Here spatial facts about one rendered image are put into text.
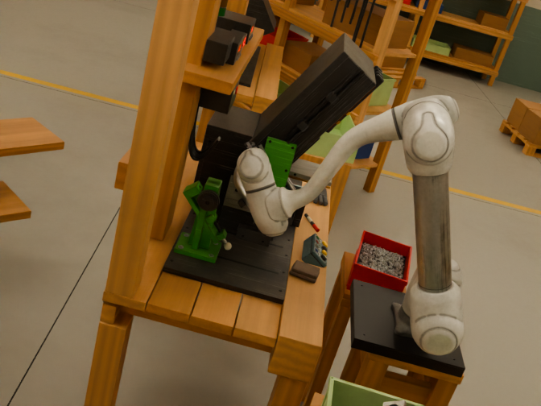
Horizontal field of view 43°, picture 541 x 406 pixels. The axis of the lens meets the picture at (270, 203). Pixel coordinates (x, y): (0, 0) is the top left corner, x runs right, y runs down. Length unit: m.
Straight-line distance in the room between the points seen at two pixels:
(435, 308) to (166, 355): 1.63
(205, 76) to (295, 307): 0.80
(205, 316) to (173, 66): 0.79
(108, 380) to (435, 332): 1.07
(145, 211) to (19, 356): 1.43
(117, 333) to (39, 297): 1.40
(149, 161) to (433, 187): 0.80
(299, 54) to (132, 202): 3.93
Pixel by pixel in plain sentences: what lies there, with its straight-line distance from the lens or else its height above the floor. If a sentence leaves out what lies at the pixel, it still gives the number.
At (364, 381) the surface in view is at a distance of 2.42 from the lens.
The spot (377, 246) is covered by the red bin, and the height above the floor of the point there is 0.87.
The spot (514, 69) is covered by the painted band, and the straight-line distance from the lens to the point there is 12.27.
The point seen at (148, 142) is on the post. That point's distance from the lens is 1.94.
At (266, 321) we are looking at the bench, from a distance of 2.23.
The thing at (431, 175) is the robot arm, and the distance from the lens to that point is 1.95.
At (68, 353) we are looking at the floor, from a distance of 3.32.
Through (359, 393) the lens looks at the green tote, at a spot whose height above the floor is 0.94.
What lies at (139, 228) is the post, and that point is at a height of 1.13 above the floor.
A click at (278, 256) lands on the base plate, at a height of 0.90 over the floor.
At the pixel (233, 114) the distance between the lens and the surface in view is 2.80.
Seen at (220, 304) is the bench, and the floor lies 0.88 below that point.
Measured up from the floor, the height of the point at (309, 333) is 0.90.
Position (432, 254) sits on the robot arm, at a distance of 2.07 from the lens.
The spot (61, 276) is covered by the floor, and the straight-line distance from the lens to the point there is 3.80.
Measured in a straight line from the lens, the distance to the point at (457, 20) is 11.24.
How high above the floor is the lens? 2.15
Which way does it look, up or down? 25 degrees down
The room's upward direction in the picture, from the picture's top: 16 degrees clockwise
